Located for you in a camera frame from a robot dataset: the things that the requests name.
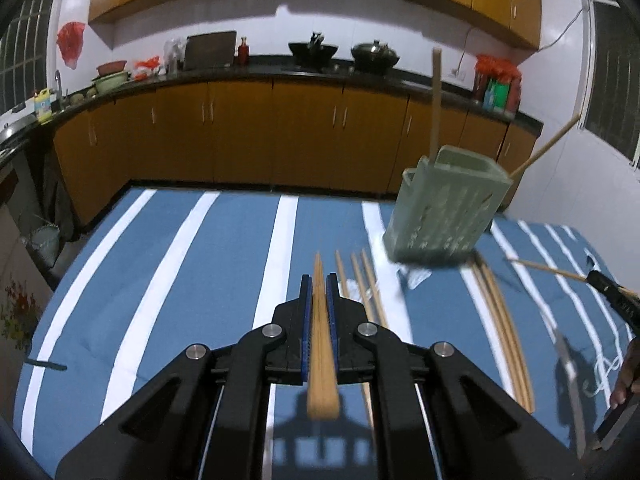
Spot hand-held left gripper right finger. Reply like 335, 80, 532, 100
326, 273, 586, 480

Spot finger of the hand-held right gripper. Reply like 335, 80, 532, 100
586, 270, 640, 333

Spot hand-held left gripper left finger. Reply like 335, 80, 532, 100
55, 274, 314, 480

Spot wooden chopstick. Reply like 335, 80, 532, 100
361, 249, 390, 330
509, 117, 582, 180
350, 253, 376, 323
306, 252, 326, 420
480, 257, 536, 411
429, 47, 443, 161
316, 252, 342, 418
506, 257, 592, 282
335, 250, 351, 301
475, 257, 529, 409
471, 257, 523, 407

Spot green plastic utensil holder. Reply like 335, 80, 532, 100
382, 145, 513, 268

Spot person's right hand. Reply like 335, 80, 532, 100
611, 335, 640, 407

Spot blue white striped tablecloth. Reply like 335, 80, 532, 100
12, 187, 640, 480

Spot orange lower kitchen cabinets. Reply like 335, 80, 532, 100
52, 77, 543, 231

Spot green package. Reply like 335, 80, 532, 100
484, 80, 511, 111

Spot black kitchen countertop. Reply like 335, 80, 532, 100
0, 55, 545, 161

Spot black lidded pot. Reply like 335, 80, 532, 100
351, 40, 401, 73

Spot black wok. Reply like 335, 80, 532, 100
288, 32, 339, 65

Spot grey woven basket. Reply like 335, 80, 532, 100
22, 225, 63, 271

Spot dark cutting board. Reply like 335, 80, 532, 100
182, 31, 237, 71

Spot clear plastic bag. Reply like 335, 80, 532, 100
162, 40, 186, 75

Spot small red plastic bag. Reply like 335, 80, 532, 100
134, 56, 162, 78

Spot green basin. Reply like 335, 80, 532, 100
92, 72, 132, 93

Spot yellow detergent bottle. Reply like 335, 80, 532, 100
34, 87, 54, 123

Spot hanging red plastic bag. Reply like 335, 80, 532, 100
56, 21, 87, 68

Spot barred window beside sink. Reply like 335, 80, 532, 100
0, 0, 61, 116

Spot barred window beside cable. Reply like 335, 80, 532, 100
580, 0, 640, 171

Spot white window wall cable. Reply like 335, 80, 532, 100
537, 7, 586, 53

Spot socket power cable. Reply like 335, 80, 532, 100
452, 25, 476, 73

